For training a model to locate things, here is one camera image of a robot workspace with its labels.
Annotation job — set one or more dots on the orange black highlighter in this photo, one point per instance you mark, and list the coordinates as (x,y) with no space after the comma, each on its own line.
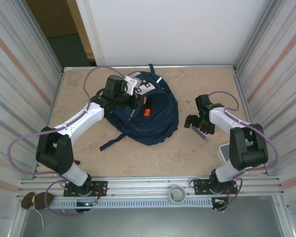
(146,112)

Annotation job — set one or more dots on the purple pen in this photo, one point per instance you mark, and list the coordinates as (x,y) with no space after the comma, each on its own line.
(202,135)

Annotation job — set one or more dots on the navy blue backpack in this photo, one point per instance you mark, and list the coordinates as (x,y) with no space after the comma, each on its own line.
(158,118)

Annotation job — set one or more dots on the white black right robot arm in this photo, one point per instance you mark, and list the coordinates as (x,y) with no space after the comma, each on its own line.
(249,148)

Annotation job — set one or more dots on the white grey flat device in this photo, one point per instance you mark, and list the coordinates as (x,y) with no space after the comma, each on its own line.
(223,153)

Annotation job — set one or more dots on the red black flash drive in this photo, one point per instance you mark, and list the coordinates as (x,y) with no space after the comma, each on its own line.
(77,162)

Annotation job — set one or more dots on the grey round plastic cup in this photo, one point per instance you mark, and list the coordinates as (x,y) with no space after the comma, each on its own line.
(177,193)

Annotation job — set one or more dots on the ribbed translucent side panel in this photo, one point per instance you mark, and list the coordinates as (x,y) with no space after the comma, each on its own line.
(14,74)
(281,74)

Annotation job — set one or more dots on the brown cloth bundle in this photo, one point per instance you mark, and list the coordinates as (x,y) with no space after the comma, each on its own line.
(39,200)

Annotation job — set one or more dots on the aluminium table edge rail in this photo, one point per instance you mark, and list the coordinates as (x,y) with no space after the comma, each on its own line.
(199,66)

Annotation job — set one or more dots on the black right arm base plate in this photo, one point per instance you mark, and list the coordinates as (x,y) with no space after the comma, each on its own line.
(199,187)

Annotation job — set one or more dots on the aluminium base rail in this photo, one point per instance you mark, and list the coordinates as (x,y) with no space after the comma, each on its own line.
(143,185)

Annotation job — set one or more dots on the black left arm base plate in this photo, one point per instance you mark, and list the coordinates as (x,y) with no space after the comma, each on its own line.
(101,187)

